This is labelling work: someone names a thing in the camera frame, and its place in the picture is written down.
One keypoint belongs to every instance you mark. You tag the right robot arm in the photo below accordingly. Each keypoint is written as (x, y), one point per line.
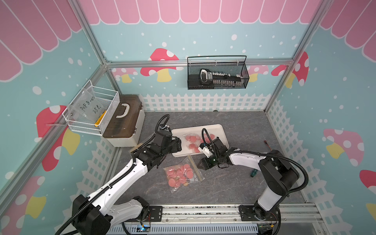
(282, 175)

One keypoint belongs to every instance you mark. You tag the white toolbox brown lid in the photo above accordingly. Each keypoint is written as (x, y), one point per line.
(125, 126)

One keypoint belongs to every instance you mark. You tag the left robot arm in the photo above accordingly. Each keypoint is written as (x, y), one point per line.
(95, 214)

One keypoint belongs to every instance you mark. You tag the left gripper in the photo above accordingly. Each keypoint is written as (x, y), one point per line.
(176, 145)

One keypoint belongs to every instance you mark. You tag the green black screwdriver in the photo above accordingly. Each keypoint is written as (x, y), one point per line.
(253, 173)

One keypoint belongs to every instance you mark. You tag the white rectangular tray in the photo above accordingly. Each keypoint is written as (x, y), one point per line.
(184, 135)

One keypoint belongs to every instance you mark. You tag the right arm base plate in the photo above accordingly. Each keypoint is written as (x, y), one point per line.
(252, 213)

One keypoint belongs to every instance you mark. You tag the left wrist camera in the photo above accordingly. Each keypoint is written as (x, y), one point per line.
(162, 138)

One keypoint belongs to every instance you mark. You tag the ziploc bag of cookies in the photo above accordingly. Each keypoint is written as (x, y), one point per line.
(182, 175)

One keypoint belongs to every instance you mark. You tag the black wire mesh basket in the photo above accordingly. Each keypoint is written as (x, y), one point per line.
(232, 64)

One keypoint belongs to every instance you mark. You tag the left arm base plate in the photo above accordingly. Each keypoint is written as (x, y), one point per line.
(151, 213)

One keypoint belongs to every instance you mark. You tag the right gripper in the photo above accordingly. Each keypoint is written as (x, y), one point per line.
(204, 164)

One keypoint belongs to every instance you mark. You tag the clear labelled plastic bag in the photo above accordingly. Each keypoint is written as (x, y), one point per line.
(87, 108)

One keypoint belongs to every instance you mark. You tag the white wire basket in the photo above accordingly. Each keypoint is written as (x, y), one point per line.
(109, 98)

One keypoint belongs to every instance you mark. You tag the socket set in basket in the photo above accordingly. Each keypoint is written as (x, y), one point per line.
(217, 79)

